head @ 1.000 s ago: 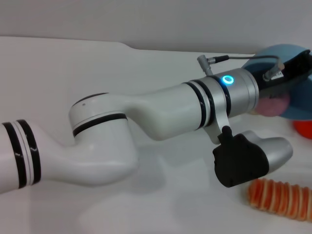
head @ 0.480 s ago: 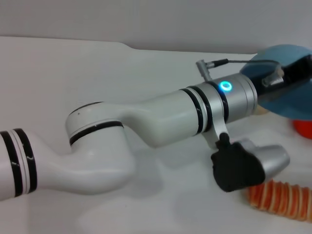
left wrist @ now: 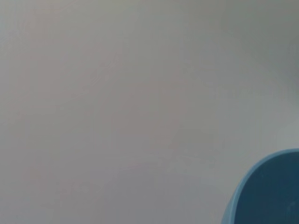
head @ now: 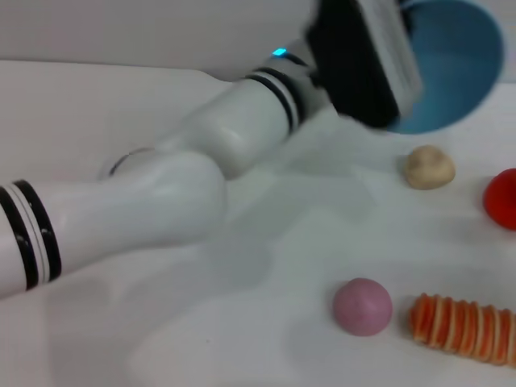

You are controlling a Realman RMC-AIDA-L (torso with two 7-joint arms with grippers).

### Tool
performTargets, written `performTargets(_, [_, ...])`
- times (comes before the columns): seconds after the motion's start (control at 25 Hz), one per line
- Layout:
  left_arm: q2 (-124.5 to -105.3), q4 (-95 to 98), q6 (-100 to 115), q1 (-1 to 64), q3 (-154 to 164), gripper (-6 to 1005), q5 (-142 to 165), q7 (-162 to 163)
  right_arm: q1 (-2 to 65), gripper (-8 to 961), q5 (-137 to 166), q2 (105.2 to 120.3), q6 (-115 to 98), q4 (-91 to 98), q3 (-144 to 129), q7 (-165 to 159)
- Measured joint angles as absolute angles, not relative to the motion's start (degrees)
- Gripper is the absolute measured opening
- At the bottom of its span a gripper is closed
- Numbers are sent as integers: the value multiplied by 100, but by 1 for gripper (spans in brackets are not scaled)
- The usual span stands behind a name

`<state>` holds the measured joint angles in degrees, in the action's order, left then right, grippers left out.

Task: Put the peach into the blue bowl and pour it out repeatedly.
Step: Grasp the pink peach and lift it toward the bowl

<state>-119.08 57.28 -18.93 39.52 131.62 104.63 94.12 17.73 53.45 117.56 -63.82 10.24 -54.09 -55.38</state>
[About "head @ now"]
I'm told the beige toy potato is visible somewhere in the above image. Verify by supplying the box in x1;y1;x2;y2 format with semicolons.
403;144;456;189

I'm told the blue bowl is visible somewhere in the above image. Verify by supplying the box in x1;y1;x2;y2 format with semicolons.
386;0;506;135

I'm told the orange striped toy shrimp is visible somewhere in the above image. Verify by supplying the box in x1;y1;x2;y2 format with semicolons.
406;293;516;366

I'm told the black silver wrist camera box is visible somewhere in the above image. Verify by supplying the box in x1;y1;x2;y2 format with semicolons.
304;0;425;131

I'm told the red toy tomato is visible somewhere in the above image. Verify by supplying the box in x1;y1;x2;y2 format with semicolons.
482;168;516;231

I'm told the pink toy peach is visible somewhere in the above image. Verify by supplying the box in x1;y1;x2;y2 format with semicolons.
332;277;393;338

